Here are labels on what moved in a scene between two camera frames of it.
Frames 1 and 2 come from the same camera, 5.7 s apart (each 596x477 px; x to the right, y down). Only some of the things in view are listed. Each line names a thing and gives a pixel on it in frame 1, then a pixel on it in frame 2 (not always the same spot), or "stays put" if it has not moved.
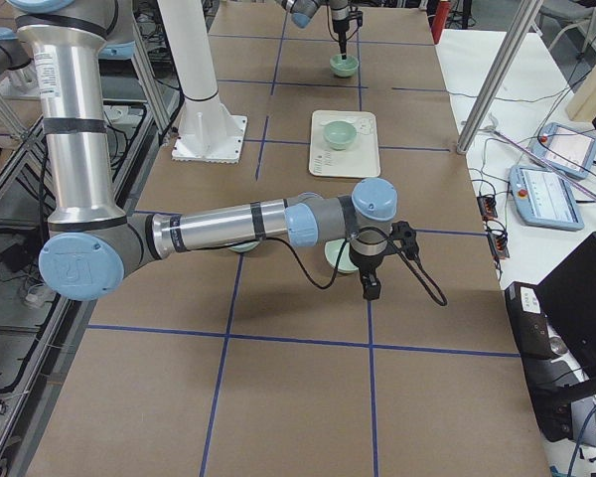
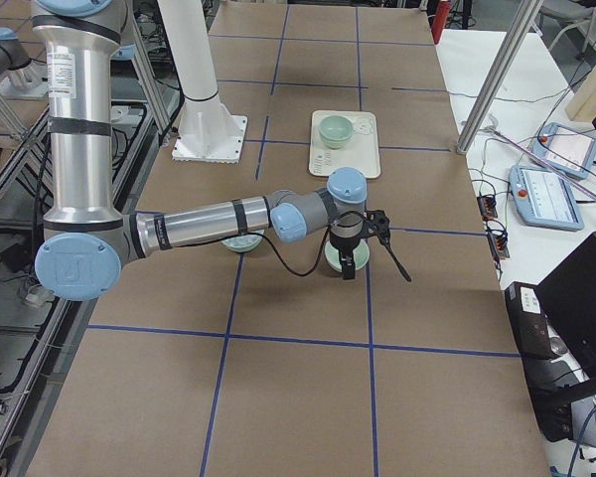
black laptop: (578, 298) stays put
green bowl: (344, 68) to (336, 131)
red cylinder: (439, 20) stays put
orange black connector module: (487, 206) stays put
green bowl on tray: (339, 133) stays put
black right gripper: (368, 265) to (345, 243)
